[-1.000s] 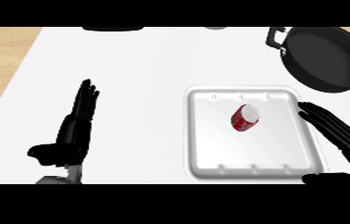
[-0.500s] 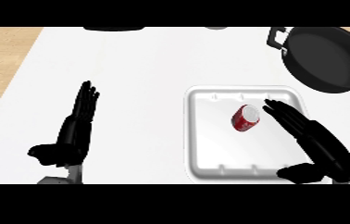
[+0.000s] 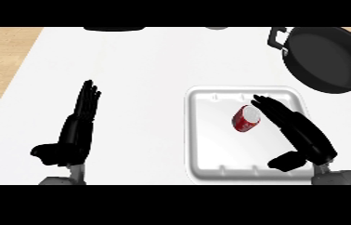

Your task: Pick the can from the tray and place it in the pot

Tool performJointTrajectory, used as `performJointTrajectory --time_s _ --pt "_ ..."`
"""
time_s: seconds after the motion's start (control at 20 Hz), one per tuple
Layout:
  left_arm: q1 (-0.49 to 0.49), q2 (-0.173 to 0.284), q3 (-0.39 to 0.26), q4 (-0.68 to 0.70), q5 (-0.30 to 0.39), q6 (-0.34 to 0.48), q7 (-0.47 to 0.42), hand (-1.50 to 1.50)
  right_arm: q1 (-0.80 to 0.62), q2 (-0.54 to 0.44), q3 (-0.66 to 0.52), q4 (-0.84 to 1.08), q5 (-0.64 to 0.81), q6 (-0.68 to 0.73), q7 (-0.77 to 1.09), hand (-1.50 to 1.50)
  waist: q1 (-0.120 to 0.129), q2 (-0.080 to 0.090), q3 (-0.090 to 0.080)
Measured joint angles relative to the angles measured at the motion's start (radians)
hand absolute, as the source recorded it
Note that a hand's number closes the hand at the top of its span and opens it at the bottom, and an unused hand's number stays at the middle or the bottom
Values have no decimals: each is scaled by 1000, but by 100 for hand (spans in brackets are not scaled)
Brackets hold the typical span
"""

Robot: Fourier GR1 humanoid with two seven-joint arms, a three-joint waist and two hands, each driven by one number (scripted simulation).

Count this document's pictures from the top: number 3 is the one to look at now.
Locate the black pot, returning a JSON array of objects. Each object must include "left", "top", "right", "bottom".
[{"left": 265, "top": 26, "right": 351, "bottom": 95}]

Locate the black round object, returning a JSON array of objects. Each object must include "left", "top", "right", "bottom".
[{"left": 82, "top": 26, "right": 146, "bottom": 33}]

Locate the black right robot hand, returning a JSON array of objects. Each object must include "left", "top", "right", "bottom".
[{"left": 251, "top": 94, "right": 339, "bottom": 173}]

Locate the white plastic tray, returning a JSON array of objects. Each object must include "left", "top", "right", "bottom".
[{"left": 184, "top": 85, "right": 317, "bottom": 185}]

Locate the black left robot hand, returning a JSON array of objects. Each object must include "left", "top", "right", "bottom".
[{"left": 29, "top": 79, "right": 103, "bottom": 167}]

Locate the red can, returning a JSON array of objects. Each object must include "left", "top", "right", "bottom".
[{"left": 230, "top": 104, "right": 262, "bottom": 133}]

